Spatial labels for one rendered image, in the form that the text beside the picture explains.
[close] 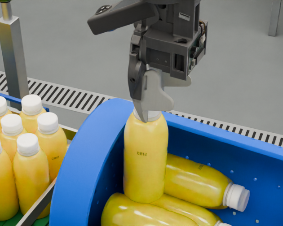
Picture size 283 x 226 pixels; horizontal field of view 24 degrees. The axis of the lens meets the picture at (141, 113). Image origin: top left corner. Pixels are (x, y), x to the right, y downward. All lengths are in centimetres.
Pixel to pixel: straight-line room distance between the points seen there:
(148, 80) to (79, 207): 23
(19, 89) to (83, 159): 68
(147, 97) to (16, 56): 73
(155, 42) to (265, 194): 43
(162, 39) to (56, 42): 268
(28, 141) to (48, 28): 244
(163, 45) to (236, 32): 277
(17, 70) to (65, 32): 199
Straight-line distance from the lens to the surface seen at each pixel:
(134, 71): 85
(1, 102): 132
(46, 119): 126
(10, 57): 158
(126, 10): 85
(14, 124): 126
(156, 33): 84
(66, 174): 98
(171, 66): 84
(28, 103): 130
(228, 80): 321
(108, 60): 333
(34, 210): 124
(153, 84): 88
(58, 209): 100
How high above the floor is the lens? 188
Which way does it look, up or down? 39 degrees down
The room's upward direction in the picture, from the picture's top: straight up
